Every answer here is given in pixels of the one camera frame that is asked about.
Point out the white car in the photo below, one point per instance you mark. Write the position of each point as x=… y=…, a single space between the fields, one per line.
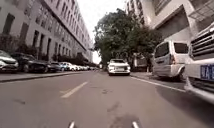
x=118 y=67

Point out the large green tree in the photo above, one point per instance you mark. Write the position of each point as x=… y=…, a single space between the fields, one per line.
x=118 y=36

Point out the silver van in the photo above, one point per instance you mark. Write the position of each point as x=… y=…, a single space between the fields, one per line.
x=168 y=63

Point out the robot's own part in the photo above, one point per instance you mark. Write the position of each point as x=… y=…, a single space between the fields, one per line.
x=135 y=125
x=72 y=125

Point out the row of parked cars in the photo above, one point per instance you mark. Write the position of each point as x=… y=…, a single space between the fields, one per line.
x=30 y=63

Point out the pale building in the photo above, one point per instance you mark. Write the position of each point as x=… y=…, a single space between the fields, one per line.
x=168 y=15

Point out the long grey building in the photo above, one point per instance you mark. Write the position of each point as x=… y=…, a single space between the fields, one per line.
x=31 y=16

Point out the white vehicle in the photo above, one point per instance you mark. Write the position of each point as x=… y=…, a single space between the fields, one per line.
x=203 y=75

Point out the row of bushes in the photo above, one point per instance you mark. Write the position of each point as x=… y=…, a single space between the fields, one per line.
x=8 y=43

